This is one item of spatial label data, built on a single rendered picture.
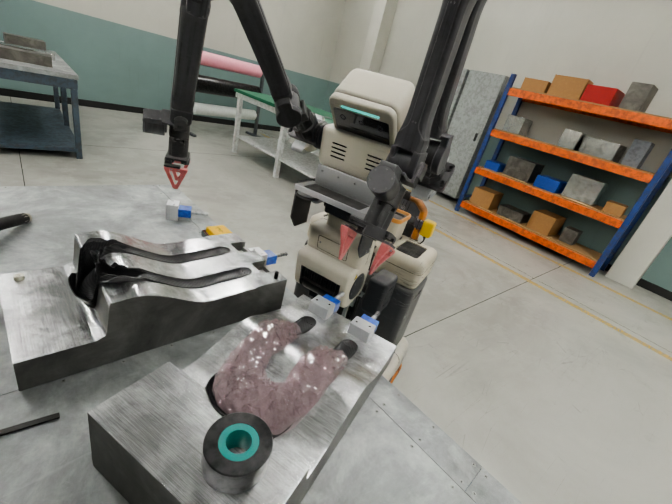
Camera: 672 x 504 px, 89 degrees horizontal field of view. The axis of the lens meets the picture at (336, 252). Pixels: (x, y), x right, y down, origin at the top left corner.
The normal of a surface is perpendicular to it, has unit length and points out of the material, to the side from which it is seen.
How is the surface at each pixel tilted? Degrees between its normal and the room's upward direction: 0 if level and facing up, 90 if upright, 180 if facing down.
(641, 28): 90
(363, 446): 0
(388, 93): 43
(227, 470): 0
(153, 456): 0
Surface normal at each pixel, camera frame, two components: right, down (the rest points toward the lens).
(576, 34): -0.75, 0.12
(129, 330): 0.66, 0.48
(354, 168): -0.53, 0.39
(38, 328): 0.24, -0.87
